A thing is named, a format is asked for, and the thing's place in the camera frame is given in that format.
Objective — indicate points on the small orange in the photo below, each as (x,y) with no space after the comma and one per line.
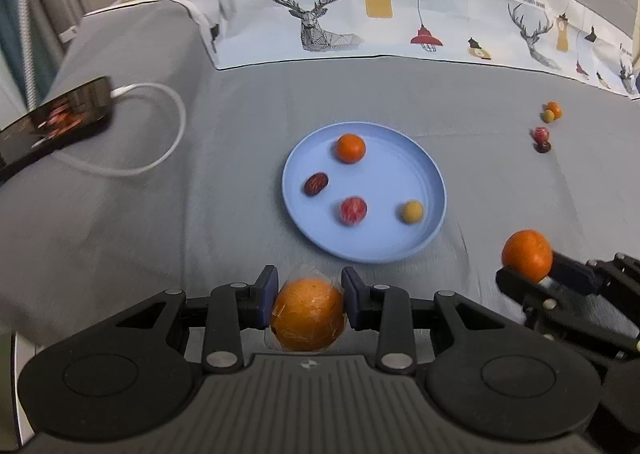
(527,254)
(556,108)
(350,147)

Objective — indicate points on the plastic-wrapped orange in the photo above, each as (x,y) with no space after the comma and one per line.
(308,316)

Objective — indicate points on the small red fruit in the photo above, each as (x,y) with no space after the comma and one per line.
(540,134)
(353,210)

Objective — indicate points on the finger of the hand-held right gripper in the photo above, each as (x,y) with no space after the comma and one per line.
(575,274)
(520,291)

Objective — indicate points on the white striped pole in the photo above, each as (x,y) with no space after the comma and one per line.
(26,33)

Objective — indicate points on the dark red date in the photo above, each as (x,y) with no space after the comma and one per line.
(316,184)

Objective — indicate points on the grey bed sheet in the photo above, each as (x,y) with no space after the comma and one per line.
(200,234)

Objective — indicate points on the blue plastic plate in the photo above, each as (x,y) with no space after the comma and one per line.
(390,173)

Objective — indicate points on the small yellow fruit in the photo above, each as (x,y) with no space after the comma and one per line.
(413,212)
(549,116)

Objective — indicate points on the small dark fruit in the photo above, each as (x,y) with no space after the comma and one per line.
(543,147)

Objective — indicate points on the teal curtain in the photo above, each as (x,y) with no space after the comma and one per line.
(9,8)

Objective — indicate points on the deer print white blanket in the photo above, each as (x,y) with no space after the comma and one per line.
(440,8)

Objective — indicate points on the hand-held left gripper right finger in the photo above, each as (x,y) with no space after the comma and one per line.
(350,299)

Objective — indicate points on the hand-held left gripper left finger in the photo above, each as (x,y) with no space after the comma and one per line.
(270,295)

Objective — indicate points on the white fabric tag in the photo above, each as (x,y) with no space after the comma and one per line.
(70,34)

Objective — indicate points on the black smartphone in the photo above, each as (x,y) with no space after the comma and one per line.
(50,126)

